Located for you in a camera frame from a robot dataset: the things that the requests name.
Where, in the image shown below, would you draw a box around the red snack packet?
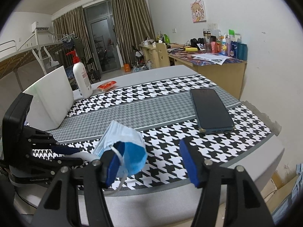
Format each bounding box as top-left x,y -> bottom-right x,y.
97,80 -> 117,92

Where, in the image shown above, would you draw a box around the orange bag on floor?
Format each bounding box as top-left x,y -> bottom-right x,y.
123,63 -> 131,73

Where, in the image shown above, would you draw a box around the wooden smiley chair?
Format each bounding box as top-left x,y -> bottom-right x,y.
156,43 -> 170,68

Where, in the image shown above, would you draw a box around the white pump bottle red cap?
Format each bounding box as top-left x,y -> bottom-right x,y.
66,50 -> 93,99

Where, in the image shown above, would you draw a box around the brown curtain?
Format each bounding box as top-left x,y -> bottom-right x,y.
52,6 -> 93,67
110,0 -> 155,64

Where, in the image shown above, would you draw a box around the white metal bunk bed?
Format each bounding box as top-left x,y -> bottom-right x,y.
1,31 -> 76,78

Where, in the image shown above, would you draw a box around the anime girl wall picture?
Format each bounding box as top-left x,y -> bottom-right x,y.
191,0 -> 206,23

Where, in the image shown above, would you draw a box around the white air conditioner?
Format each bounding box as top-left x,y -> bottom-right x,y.
31,22 -> 50,33

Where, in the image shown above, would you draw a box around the white styrofoam box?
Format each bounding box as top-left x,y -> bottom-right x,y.
23,67 -> 74,131

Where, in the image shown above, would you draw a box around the wooden desk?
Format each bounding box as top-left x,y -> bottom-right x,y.
140,45 -> 247,99

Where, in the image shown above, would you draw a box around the black folding chair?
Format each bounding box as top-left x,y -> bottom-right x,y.
84,58 -> 101,81

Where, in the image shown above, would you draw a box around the glass balcony door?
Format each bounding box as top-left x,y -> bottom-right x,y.
84,0 -> 121,74

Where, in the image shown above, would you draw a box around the white tissue paper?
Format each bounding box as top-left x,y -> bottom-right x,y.
65,152 -> 100,162

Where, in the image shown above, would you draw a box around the blue bottle on desk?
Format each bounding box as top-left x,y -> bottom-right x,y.
237,43 -> 248,61

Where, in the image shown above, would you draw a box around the white papers on desk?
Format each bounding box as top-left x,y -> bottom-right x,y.
192,53 -> 232,65

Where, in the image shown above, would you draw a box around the black smartphone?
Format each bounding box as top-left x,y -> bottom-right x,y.
190,88 -> 235,134

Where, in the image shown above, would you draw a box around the houndstooth table mat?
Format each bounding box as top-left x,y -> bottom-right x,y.
30,73 -> 273,191

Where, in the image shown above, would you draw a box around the left brown curtain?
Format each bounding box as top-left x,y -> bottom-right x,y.
52,6 -> 93,67

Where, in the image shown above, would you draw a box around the right brown curtain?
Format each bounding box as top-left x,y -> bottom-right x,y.
110,0 -> 155,64

